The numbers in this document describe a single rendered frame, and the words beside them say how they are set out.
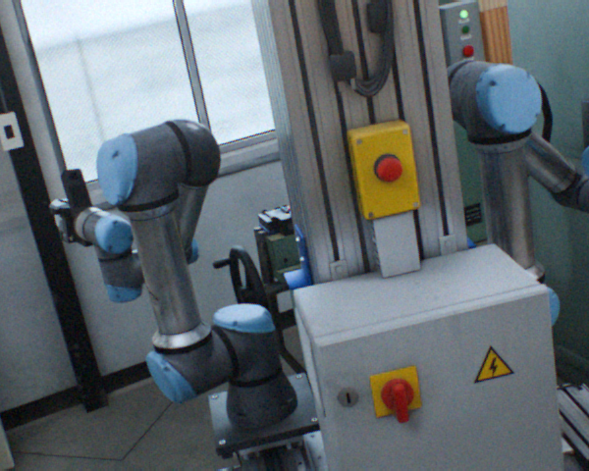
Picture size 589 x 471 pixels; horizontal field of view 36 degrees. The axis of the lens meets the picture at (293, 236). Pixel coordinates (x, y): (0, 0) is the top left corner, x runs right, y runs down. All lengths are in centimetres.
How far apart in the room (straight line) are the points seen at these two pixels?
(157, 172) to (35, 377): 234
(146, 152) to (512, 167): 66
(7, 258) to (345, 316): 252
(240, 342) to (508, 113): 68
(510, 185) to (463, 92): 19
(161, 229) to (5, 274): 209
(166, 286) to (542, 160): 80
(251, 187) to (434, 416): 264
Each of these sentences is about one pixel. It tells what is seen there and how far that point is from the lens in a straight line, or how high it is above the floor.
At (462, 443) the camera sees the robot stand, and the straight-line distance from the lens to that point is 139.
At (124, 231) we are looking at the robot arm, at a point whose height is 122.
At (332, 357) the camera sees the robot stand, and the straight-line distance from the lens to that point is 127.
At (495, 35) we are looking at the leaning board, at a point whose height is 111.
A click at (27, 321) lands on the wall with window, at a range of 380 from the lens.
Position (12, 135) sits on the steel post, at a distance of 350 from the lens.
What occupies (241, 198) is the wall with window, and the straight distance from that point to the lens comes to 388.
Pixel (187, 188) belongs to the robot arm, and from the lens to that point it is 179.
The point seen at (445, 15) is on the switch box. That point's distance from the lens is 241.
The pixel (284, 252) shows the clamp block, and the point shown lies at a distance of 248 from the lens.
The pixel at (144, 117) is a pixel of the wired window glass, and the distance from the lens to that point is 377.
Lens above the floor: 180
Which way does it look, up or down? 20 degrees down
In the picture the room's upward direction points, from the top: 11 degrees counter-clockwise
